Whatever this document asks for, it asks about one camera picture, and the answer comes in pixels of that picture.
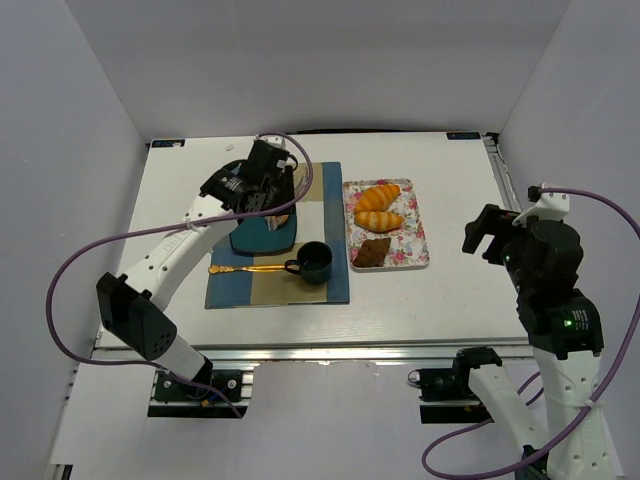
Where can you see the blue beige placemat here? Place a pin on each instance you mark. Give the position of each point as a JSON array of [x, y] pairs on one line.
[[320, 217]]

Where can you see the brown chocolate pastry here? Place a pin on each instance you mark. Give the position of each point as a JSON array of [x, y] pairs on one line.
[[372, 253]]

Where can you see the aluminium front rail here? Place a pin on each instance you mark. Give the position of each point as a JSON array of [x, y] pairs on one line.
[[328, 353]]

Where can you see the floral rectangular tray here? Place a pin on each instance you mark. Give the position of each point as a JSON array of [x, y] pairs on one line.
[[408, 248]]

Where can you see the dark teal mug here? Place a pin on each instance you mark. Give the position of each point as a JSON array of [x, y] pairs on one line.
[[313, 263]]

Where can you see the round orange bun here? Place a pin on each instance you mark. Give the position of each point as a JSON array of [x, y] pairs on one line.
[[278, 221]]

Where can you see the gold spoon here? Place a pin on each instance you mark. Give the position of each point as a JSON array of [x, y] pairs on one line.
[[219, 269]]

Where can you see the blue table label right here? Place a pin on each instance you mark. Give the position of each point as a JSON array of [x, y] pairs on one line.
[[463, 136]]

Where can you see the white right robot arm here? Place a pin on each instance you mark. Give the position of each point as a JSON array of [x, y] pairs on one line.
[[563, 327]]

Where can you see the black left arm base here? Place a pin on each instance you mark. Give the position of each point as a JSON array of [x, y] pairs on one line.
[[170, 391]]

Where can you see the aluminium side rail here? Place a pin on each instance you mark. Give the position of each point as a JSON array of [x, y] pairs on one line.
[[502, 176]]

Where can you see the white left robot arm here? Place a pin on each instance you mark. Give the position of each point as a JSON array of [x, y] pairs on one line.
[[132, 304]]

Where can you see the striped orange croissant upper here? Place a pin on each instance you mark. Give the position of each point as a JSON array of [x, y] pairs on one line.
[[377, 198]]

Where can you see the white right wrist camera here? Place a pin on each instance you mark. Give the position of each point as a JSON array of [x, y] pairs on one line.
[[545, 205]]

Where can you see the striped orange croissant lower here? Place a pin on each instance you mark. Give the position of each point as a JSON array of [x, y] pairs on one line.
[[377, 221]]

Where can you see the teal square plate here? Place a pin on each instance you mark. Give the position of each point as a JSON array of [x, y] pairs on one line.
[[253, 236]]

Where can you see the blue table label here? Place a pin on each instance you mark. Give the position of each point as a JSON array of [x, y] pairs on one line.
[[167, 143], [463, 136]]

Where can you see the striped orange croissant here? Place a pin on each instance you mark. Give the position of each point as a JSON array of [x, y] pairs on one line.
[[377, 198], [377, 221]]

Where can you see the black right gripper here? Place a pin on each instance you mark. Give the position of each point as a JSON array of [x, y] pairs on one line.
[[486, 229]]

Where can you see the blue table label left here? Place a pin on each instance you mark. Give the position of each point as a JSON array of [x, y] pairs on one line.
[[167, 143]]

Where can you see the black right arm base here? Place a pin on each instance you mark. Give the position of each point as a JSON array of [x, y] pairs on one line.
[[452, 383]]

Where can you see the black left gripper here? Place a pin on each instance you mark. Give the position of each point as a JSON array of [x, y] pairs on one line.
[[279, 195]]

